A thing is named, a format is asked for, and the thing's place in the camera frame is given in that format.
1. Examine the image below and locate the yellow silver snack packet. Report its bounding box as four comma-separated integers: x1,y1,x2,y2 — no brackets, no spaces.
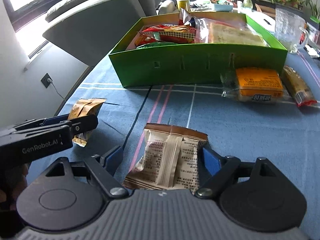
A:
68,98,106,147

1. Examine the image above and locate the brown beige snack packet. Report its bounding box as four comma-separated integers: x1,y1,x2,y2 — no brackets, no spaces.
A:
123,123,208,193

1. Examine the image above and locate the orange cake pack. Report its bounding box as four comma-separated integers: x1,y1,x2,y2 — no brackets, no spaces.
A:
220,67,284,103

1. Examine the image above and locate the red snack bag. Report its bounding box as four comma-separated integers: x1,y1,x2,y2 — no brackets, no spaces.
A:
135,24,196,47

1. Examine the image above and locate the bagged sliced bread loaf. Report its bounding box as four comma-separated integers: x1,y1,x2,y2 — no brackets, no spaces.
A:
195,18,268,47

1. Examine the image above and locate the blue striped tablecloth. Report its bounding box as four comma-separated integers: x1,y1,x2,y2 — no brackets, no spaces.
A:
49,57,319,239

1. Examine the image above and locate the grey armchair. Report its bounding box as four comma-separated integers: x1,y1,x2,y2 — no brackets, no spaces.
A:
42,0,156,67

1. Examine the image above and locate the red yellow long snack pack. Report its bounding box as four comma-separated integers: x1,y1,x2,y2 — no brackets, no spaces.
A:
281,66,317,107

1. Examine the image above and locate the green cardboard snack box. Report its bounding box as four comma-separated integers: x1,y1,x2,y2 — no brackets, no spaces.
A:
109,12,287,87

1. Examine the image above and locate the white round table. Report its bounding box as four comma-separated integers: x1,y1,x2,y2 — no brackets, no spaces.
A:
246,11,276,34

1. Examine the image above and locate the yellow tin can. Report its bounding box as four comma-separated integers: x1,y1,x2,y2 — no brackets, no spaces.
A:
176,0,191,12

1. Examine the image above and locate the light blue plastic basket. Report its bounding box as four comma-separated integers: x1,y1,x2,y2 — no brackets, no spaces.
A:
213,3,233,12

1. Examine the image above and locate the open cardboard box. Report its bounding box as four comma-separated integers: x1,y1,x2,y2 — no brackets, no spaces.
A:
255,3,276,19

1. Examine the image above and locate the wall power socket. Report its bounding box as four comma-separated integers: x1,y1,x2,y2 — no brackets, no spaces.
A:
41,73,53,88

